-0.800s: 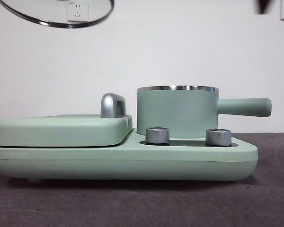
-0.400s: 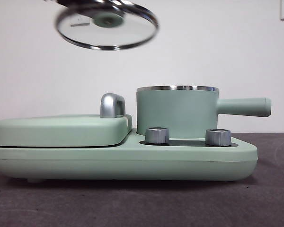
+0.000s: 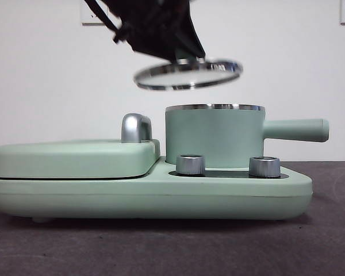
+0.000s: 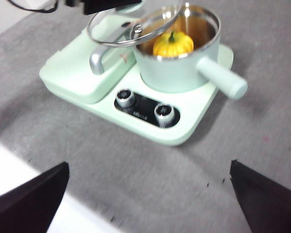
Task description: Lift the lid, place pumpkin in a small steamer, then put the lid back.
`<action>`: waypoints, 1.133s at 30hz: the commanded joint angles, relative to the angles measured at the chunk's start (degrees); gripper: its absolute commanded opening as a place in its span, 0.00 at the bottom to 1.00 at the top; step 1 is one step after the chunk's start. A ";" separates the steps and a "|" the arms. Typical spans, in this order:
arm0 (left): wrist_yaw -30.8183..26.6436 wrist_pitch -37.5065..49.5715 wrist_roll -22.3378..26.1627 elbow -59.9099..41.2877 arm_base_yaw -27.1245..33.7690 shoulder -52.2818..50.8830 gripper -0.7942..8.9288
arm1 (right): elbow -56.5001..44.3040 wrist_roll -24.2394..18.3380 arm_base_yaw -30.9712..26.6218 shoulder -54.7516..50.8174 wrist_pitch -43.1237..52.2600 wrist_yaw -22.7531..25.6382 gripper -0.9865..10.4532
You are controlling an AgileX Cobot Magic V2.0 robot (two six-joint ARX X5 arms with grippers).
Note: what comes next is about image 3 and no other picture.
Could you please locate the glass pot lid green knob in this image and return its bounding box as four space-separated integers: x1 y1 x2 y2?
133 58 244 91

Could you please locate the silver control knob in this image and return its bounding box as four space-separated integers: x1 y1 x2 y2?
248 156 281 177
175 154 206 175

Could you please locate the green breakfast machine base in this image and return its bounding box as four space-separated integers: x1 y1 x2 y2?
0 160 314 223

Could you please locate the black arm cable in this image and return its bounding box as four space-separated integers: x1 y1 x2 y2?
83 0 130 44

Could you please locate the green pot with side handle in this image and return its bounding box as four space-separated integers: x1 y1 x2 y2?
164 103 330 169

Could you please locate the green griddle cover silver handle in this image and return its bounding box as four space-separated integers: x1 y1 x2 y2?
0 113 161 179

